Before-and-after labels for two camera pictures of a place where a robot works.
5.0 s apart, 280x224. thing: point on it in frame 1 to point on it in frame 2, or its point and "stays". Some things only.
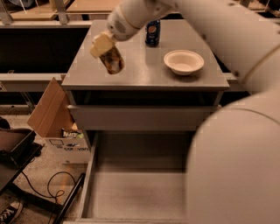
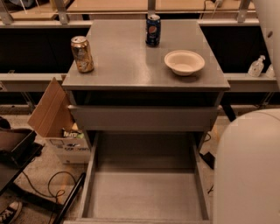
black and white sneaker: x=10 y=213 stays
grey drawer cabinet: x=169 y=87 stays
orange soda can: x=113 y=60 to x=82 y=53
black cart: x=17 y=148 stays
